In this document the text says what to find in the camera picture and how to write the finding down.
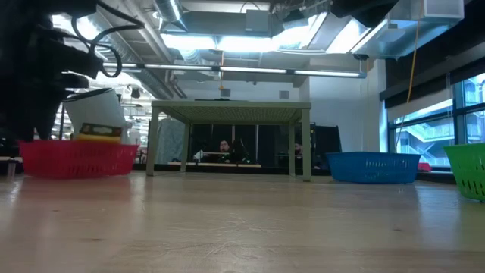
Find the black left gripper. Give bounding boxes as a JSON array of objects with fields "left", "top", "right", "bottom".
[{"left": 0, "top": 28, "right": 104, "bottom": 143}]

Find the red plastic basket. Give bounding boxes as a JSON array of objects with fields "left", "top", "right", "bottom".
[{"left": 18, "top": 139, "right": 139, "bottom": 180}]

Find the yellow green crayon box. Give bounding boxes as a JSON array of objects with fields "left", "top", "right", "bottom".
[{"left": 77, "top": 122, "right": 124, "bottom": 144}]

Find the blue plastic basket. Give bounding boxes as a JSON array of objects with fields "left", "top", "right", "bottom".
[{"left": 326, "top": 151, "right": 421, "bottom": 185}]

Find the green plastic basket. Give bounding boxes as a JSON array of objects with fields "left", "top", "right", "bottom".
[{"left": 442, "top": 143, "right": 485, "bottom": 202}]

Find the white cylinder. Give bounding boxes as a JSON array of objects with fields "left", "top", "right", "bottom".
[{"left": 61, "top": 87, "right": 130, "bottom": 144}]

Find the person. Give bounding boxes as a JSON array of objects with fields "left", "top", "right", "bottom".
[
  {"left": 292, "top": 142, "right": 323, "bottom": 170},
  {"left": 193, "top": 140, "right": 233, "bottom": 164}
]

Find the pale green metal riser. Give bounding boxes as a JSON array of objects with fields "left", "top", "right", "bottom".
[{"left": 145, "top": 99, "right": 312, "bottom": 183}]

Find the long ceiling light bar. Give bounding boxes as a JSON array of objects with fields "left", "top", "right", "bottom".
[{"left": 102, "top": 60, "right": 368, "bottom": 80}]

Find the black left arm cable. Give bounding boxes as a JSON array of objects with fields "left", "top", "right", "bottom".
[{"left": 70, "top": 0, "right": 147, "bottom": 79}]

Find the silver spiral duct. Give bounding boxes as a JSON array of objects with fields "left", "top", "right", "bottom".
[{"left": 94, "top": 0, "right": 183, "bottom": 99}]

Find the silver rectangular duct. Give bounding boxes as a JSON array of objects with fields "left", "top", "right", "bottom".
[{"left": 280, "top": 0, "right": 465, "bottom": 60}]

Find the yellow hanging cable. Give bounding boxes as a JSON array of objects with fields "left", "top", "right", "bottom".
[{"left": 404, "top": 0, "right": 425, "bottom": 105}]

